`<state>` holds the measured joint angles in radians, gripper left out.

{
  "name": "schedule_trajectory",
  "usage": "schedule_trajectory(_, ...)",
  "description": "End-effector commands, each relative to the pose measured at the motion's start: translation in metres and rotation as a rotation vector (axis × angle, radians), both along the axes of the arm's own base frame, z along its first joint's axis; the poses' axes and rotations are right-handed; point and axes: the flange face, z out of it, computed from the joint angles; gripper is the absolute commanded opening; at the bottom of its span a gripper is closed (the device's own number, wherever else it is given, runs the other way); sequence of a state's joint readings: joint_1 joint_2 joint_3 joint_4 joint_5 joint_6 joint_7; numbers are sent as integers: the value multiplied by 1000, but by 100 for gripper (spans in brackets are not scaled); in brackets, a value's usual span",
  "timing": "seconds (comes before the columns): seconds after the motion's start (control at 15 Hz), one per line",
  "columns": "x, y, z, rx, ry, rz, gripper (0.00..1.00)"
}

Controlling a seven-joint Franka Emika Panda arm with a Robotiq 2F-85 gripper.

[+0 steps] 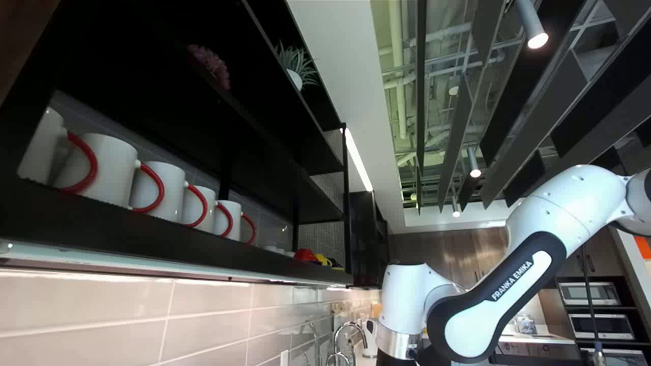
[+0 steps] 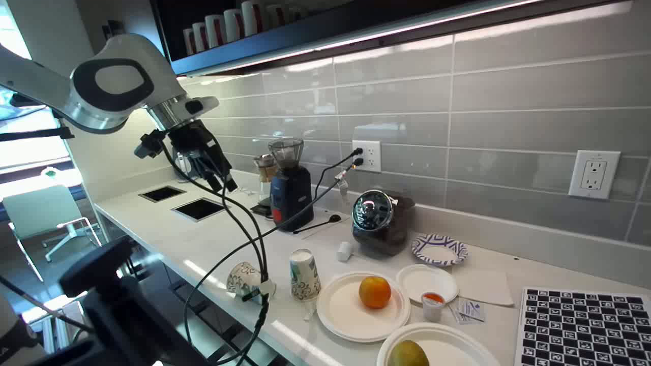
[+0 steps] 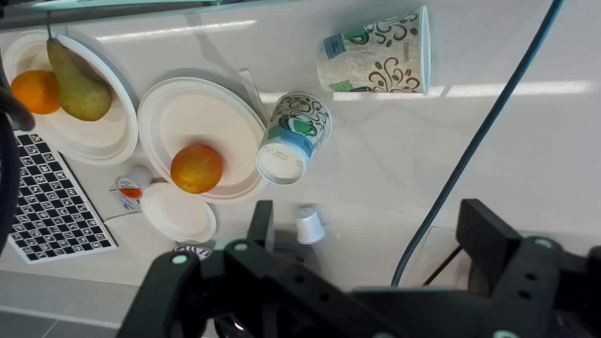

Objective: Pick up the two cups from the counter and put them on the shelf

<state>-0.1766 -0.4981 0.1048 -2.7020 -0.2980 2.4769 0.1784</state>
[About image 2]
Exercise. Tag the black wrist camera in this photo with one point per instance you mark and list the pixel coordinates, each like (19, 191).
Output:
(149, 142)

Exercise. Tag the white empty wall outlet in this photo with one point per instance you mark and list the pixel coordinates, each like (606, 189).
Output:
(594, 174)

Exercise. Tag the blue patterned paper bowl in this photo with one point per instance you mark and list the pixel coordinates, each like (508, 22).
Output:
(438, 249)

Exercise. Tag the black spoon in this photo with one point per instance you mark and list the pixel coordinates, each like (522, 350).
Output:
(319, 222)

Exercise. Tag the small sauce packet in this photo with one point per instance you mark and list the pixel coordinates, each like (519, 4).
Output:
(471, 309)

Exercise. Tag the black coffee grinder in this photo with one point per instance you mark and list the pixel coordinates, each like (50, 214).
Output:
(290, 184)

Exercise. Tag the white plate under lemon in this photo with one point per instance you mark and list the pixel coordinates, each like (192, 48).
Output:
(454, 349)

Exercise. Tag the black white checkerboard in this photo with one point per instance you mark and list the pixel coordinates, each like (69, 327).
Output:
(583, 327)

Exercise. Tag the clear glass jar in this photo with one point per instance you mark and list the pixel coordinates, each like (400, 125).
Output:
(266, 166)

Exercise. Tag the large white paper plate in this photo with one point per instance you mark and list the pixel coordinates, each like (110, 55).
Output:
(338, 311)

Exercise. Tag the small white paper plate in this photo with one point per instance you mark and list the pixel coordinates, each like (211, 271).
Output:
(420, 277)

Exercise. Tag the black shelf unit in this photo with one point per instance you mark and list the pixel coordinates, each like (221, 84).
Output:
(306, 34)

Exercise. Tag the black camera on tripod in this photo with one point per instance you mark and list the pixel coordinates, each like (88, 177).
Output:
(102, 266)

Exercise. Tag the yellow green lemon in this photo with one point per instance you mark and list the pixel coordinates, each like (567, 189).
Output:
(407, 354)

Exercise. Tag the under-shelf light strip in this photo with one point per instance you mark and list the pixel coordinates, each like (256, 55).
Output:
(420, 41)

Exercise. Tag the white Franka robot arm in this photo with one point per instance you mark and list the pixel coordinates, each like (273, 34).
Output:
(145, 62)

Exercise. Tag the small white shaker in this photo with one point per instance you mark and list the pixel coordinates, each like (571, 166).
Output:
(344, 251)

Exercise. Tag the small cup of red sauce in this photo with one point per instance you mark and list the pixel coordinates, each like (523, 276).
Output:
(431, 305)

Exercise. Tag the white outlet with plugs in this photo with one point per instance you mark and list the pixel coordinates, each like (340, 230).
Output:
(368, 144)

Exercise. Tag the chrome domed brown appliance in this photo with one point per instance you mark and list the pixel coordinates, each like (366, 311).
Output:
(379, 220)

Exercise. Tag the orange fruit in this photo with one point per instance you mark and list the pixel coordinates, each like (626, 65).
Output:
(375, 291)

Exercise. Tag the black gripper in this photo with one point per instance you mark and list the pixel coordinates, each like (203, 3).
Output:
(197, 144)

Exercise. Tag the white paper napkin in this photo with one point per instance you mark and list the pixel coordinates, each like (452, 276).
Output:
(484, 286)

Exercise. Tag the white chair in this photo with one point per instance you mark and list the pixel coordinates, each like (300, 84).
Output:
(47, 214)

